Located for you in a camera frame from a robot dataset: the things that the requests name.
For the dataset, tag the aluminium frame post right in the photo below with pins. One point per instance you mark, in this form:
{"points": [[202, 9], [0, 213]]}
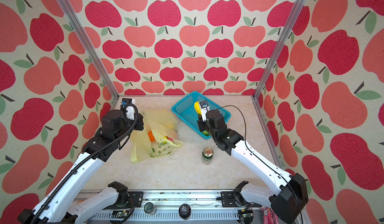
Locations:
{"points": [[285, 33]]}

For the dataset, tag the aluminium frame post left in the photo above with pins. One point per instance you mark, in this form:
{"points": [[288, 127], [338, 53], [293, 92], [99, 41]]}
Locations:
{"points": [[89, 47]]}

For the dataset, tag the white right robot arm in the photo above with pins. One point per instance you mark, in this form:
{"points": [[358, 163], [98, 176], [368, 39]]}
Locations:
{"points": [[287, 194]]}

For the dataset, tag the aluminium frame post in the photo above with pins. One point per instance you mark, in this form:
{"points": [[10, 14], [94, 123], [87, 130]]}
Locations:
{"points": [[285, 33], [89, 47]]}

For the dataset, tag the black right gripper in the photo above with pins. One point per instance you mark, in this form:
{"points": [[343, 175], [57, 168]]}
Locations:
{"points": [[200, 125]]}

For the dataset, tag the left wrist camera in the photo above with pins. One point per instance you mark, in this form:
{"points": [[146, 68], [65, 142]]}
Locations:
{"points": [[118, 120]]}

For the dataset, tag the green drink can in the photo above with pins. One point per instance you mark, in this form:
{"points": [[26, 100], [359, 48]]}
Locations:
{"points": [[207, 156]]}

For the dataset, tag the yellow plastic avocado-print bag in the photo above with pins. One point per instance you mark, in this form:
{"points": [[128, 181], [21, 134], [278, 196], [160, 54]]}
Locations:
{"points": [[162, 123]]}

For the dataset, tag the teal plastic mesh basket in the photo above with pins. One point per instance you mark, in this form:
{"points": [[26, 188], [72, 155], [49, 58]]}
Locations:
{"points": [[184, 110]]}

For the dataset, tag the green toy fruit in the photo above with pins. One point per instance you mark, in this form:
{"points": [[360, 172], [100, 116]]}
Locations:
{"points": [[206, 133]]}

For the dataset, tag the small glass jar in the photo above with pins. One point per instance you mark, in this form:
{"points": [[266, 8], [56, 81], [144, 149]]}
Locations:
{"points": [[150, 208]]}

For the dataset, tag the orange toy fruit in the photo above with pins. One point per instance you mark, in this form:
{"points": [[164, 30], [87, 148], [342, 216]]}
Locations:
{"points": [[151, 136]]}

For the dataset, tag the yellow toy banana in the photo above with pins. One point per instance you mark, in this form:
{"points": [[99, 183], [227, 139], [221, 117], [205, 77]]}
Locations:
{"points": [[197, 108]]}

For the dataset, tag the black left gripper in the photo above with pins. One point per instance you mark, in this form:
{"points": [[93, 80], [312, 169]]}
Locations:
{"points": [[140, 126]]}

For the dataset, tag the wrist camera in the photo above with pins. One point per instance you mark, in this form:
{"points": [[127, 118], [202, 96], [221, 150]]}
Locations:
{"points": [[204, 108], [118, 120]]}

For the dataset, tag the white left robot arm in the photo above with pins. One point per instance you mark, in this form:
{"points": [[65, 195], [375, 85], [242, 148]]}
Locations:
{"points": [[56, 206]]}

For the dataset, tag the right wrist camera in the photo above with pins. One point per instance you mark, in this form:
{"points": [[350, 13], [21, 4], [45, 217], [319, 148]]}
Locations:
{"points": [[204, 108]]}

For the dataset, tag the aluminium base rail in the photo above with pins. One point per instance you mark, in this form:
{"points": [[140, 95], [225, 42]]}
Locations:
{"points": [[208, 207]]}

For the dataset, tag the pink snack packet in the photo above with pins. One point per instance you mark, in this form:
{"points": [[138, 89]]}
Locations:
{"points": [[269, 216]]}

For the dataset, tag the black round knob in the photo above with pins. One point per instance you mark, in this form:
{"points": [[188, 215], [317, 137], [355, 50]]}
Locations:
{"points": [[185, 211]]}

